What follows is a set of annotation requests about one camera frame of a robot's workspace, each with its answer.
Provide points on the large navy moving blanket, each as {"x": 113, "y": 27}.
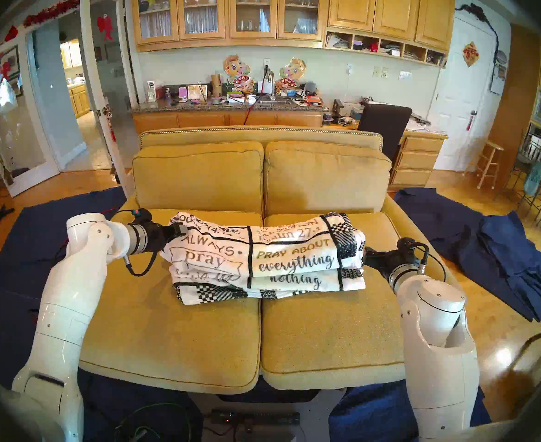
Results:
{"x": 8, "y": 261}

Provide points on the red bow decoration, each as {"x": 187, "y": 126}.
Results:
{"x": 105, "y": 26}

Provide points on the wide white switch plate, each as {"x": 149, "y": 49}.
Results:
{"x": 405, "y": 75}

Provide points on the white printed fleece blanket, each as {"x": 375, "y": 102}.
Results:
{"x": 289, "y": 261}

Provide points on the teal hanging cloth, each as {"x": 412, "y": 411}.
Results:
{"x": 534, "y": 178}

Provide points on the wooden desk with drawers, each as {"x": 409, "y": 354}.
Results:
{"x": 418, "y": 160}

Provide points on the black door garland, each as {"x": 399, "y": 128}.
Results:
{"x": 477, "y": 9}

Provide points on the crumpled navy moving blanket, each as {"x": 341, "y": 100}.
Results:
{"x": 510, "y": 257}

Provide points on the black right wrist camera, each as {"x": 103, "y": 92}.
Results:
{"x": 411, "y": 248}

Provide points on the white panel door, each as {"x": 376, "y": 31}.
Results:
{"x": 457, "y": 100}

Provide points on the cartoon child wall decoration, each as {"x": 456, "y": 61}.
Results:
{"x": 236, "y": 68}
{"x": 293, "y": 70}

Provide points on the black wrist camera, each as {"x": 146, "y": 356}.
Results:
{"x": 142, "y": 215}
{"x": 411, "y": 248}

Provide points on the wooden wall cabinets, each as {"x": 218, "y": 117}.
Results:
{"x": 353, "y": 8}

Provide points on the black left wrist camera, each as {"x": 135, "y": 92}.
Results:
{"x": 142, "y": 215}

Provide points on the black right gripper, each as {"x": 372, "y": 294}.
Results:
{"x": 383, "y": 260}

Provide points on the wooden stool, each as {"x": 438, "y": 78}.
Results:
{"x": 494, "y": 146}

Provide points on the black power strip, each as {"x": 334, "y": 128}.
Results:
{"x": 252, "y": 418}

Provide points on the black office chair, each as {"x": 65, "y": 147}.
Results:
{"x": 383, "y": 123}

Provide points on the white carton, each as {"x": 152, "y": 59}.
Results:
{"x": 151, "y": 92}

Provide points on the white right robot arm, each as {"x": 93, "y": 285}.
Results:
{"x": 441, "y": 353}

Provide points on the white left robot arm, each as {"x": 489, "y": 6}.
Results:
{"x": 67, "y": 298}

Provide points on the granite counter wooden cabinets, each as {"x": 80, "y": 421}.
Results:
{"x": 206, "y": 119}

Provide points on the yellow fabric sofa frame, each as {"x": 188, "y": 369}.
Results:
{"x": 261, "y": 135}

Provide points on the orange box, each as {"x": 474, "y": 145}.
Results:
{"x": 314, "y": 101}

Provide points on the red garland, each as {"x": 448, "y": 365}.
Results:
{"x": 51, "y": 10}

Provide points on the white glass-pane door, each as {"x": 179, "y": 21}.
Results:
{"x": 87, "y": 77}
{"x": 35, "y": 182}

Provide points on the wall calendar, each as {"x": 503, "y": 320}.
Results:
{"x": 498, "y": 78}

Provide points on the wooden kitchen base cabinet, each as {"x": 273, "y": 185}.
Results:
{"x": 80, "y": 101}

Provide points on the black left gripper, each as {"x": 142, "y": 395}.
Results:
{"x": 162, "y": 237}

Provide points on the brown paper roll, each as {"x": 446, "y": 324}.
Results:
{"x": 216, "y": 84}

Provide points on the red gold diamond decoration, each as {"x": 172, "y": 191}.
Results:
{"x": 471, "y": 54}

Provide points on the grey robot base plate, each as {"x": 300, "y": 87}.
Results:
{"x": 319, "y": 413}

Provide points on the small picture frame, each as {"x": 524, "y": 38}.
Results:
{"x": 197, "y": 92}

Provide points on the long red hanging tassel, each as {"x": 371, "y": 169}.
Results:
{"x": 111, "y": 128}

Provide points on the stack of desk papers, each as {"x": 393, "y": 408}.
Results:
{"x": 425, "y": 123}

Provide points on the grey plush toy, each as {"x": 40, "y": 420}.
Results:
{"x": 310, "y": 88}

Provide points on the yellow sofa back cushion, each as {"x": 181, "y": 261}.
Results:
{"x": 196, "y": 178}
{"x": 326, "y": 178}

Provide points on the metal kitchen faucet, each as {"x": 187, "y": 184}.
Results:
{"x": 270, "y": 77}

